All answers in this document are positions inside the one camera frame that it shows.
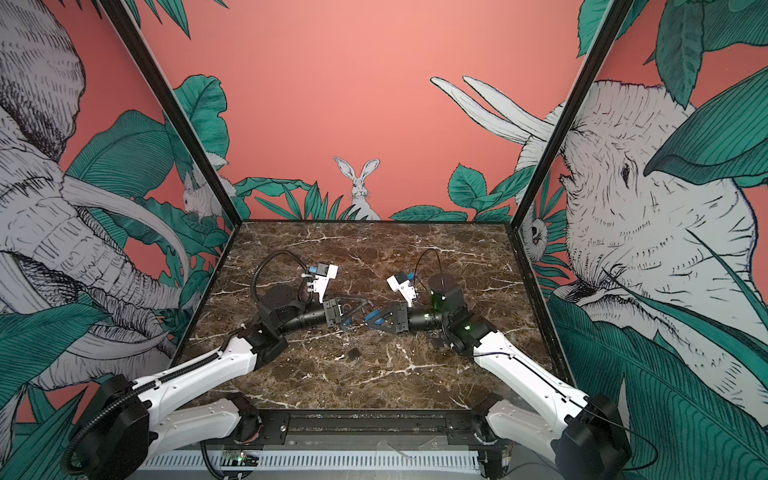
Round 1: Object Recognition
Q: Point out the black corner frame post left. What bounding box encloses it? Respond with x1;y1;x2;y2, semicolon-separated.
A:
99;0;243;229

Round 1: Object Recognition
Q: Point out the black corner frame post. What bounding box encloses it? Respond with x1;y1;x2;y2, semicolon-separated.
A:
511;0;633;230
99;0;243;229

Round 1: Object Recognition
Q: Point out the black corrugated left cable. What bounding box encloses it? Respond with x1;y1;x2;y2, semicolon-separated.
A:
59;350;220;476

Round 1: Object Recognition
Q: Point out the thin black right cable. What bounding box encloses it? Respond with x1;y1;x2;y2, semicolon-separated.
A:
473;350;660;472

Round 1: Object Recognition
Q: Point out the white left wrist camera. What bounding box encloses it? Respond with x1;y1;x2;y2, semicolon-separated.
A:
302;263;339;303

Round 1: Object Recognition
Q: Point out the black corner frame post right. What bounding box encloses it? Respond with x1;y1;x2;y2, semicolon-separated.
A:
511;0;633;230

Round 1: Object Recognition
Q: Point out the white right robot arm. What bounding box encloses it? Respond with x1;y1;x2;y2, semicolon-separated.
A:
365;273;632;479

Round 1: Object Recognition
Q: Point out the white perforated strip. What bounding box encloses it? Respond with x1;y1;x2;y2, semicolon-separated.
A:
128;449;481;474

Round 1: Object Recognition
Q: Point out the small green circuit board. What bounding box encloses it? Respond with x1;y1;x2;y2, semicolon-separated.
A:
221;451;259;469

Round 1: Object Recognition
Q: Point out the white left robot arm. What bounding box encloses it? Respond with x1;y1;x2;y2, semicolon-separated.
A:
60;284;370;479

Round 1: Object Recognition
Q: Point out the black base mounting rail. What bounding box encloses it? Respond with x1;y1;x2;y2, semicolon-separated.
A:
247;409;507;448

